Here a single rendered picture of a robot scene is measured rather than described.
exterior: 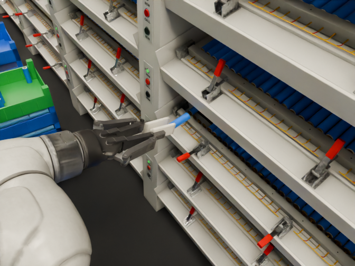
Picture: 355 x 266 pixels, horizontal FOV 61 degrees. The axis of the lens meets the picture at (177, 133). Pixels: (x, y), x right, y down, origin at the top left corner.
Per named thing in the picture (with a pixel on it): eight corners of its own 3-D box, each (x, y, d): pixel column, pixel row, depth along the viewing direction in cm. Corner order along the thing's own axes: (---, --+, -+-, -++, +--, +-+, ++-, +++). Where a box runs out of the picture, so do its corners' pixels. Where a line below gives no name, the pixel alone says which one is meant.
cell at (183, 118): (187, 111, 74) (165, 124, 72) (191, 117, 74) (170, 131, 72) (185, 113, 76) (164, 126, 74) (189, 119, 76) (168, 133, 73)
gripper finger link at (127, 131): (101, 150, 63) (97, 145, 63) (142, 134, 70) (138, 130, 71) (103, 135, 60) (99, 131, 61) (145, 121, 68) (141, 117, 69)
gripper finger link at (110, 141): (105, 138, 60) (108, 142, 59) (153, 128, 66) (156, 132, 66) (103, 152, 62) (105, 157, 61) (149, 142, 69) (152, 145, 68)
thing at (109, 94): (145, 152, 109) (134, 131, 98) (73, 71, 141) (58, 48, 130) (188, 120, 114) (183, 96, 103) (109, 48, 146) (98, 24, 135)
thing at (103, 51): (143, 114, 96) (131, 84, 85) (64, 34, 128) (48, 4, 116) (193, 79, 101) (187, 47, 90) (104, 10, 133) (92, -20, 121)
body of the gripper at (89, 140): (86, 151, 53) (131, 138, 59) (66, 123, 58) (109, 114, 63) (84, 180, 58) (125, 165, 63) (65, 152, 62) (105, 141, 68)
